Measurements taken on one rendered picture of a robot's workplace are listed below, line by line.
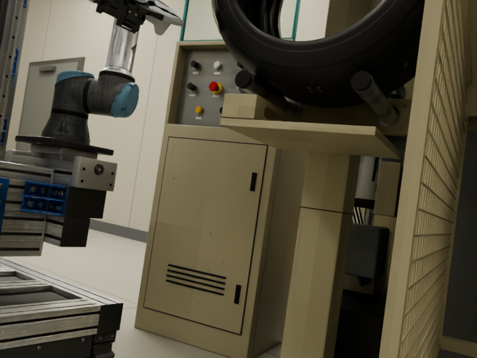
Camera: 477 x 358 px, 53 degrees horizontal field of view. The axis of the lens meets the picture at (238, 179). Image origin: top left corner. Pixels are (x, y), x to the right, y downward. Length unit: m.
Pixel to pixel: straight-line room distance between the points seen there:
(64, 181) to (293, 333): 0.81
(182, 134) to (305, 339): 1.04
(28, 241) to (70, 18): 6.01
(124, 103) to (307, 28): 3.18
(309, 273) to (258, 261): 0.48
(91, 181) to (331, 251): 0.73
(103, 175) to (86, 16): 5.65
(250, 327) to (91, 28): 5.53
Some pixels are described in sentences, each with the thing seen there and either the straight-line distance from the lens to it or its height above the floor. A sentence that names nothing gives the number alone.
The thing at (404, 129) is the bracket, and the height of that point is 0.87.
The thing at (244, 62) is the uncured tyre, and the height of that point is 0.95.
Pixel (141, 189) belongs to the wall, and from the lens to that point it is 5.50.
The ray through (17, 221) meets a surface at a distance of 1.54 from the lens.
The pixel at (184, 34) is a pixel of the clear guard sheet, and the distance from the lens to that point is 2.27.
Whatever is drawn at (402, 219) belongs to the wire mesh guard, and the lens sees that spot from 0.50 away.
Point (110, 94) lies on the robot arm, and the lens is 1.58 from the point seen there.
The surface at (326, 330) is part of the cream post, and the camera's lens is 1.45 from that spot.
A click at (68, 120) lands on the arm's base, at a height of 0.79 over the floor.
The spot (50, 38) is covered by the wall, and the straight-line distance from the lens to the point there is 7.69.
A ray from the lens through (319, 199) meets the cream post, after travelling 1.43.
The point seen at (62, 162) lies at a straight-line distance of 1.55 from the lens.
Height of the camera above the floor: 0.62
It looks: 2 degrees up
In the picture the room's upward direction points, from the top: 8 degrees clockwise
